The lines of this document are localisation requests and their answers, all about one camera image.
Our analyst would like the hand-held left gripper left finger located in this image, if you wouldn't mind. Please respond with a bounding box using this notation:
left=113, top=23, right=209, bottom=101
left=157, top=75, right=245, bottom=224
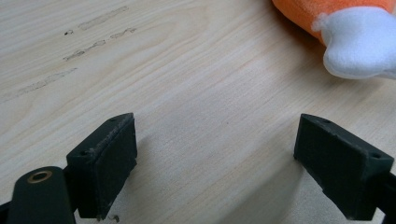
left=64, top=112, right=138, bottom=221

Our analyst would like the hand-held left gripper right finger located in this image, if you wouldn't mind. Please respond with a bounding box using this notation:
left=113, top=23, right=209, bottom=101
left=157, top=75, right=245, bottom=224
left=293, top=113, right=395, bottom=221

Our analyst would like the orange and white plush toy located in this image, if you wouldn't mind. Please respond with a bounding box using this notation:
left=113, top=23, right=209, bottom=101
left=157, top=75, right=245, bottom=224
left=271, top=0, right=396, bottom=80

